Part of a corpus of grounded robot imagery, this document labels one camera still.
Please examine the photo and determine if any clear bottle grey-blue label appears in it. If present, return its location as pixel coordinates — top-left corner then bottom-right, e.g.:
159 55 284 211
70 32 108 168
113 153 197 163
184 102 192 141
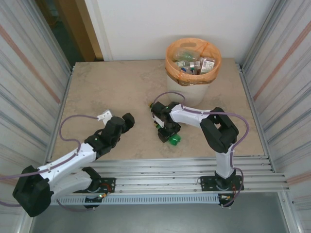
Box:
180 60 202 73

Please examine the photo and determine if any clear bottle white cap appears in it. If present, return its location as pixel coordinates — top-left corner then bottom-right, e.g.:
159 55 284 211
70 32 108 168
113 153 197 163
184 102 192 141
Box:
174 47 199 61

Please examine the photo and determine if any white ribbed plastic bin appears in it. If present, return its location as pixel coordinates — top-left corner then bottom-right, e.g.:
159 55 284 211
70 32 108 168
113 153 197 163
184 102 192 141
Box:
166 72 210 107

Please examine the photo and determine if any white bin with orange bag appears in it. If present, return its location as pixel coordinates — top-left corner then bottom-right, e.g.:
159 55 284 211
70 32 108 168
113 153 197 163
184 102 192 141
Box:
165 37 222 85

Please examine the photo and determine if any wooden door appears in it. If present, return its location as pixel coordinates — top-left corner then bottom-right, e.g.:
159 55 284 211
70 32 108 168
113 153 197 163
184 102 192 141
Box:
35 0 104 63

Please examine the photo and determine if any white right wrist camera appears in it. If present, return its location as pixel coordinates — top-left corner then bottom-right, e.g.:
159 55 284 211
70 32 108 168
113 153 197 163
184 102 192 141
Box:
152 113 163 127

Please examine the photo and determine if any aluminium rail frame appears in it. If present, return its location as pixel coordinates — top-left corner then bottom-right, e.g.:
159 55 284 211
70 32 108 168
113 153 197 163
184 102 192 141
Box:
28 156 291 195

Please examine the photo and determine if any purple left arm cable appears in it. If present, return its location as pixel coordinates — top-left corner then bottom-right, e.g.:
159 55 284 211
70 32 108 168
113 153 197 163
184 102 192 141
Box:
0 115 100 212

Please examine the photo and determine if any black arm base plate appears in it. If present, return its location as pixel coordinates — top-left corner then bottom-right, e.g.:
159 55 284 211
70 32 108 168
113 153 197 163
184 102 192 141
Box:
200 175 244 192
98 177 116 194

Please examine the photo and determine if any white slotted cable duct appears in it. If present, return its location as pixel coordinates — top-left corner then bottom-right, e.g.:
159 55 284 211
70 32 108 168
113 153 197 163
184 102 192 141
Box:
57 194 219 205

